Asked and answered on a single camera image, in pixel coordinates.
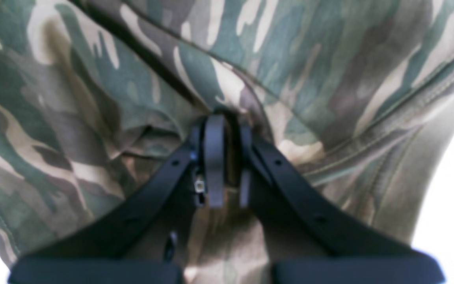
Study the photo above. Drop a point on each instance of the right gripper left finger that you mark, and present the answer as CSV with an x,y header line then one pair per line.
x,y
137,242

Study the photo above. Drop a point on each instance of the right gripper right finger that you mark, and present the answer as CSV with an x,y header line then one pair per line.
x,y
321,244

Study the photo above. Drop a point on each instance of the camouflage t-shirt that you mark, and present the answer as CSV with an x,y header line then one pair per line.
x,y
96,95

